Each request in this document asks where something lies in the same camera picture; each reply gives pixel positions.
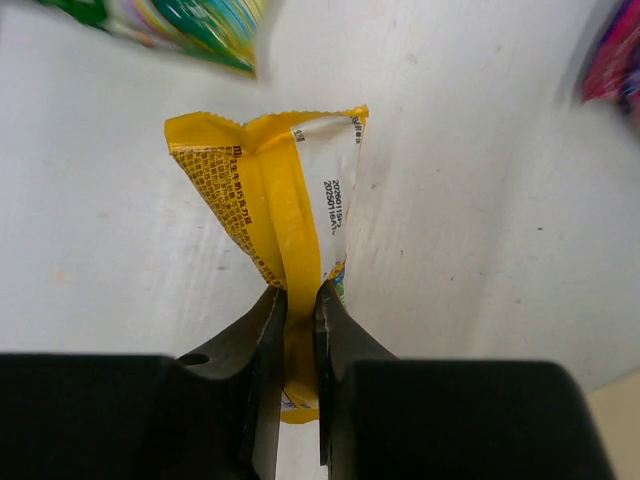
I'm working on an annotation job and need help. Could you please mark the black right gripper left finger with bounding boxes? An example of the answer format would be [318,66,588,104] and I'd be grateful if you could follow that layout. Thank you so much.
[1,288,287,479]

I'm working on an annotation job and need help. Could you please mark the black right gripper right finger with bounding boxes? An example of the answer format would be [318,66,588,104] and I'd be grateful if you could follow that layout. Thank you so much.
[314,283,614,479]

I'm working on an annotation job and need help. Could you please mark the yellow snack packet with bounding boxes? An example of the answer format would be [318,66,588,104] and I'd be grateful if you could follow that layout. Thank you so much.
[164,106,369,424]

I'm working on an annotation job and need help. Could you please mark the green candy bag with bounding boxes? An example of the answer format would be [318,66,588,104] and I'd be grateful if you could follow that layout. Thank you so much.
[40,0,269,77]

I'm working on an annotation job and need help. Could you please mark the red purple candy bag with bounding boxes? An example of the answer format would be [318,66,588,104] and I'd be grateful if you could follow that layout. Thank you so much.
[581,0,639,122]

